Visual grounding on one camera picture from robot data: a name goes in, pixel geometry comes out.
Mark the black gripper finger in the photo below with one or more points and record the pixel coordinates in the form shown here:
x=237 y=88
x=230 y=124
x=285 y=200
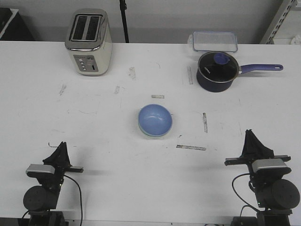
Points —
x=56 y=157
x=257 y=148
x=64 y=155
x=247 y=148

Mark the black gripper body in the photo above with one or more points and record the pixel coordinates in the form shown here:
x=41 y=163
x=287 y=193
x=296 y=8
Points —
x=55 y=181
x=263 y=172

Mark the green bowl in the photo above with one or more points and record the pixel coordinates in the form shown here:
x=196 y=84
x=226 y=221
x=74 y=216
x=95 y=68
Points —
x=155 y=137

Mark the blue bowl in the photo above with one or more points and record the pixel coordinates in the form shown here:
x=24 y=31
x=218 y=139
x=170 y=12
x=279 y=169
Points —
x=154 y=120

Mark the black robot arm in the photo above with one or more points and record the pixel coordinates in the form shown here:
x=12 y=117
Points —
x=41 y=201
x=276 y=197

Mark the dark blue saucepan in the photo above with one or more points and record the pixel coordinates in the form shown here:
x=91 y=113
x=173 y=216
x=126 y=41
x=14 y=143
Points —
x=213 y=86

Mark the glass pot lid blue knob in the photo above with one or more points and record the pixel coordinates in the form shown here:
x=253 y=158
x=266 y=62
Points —
x=218 y=66

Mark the clear plastic food container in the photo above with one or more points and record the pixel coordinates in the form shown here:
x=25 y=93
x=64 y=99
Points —
x=202 y=41

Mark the silver two-slot toaster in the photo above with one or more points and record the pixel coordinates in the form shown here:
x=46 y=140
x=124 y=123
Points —
x=88 y=41

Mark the grey metal shelf upright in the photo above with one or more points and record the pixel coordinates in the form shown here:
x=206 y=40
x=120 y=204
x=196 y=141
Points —
x=285 y=27

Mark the black tripod pole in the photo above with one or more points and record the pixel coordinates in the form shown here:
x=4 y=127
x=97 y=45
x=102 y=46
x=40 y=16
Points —
x=123 y=8

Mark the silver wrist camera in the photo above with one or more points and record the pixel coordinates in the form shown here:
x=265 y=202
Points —
x=39 y=170
x=265 y=165

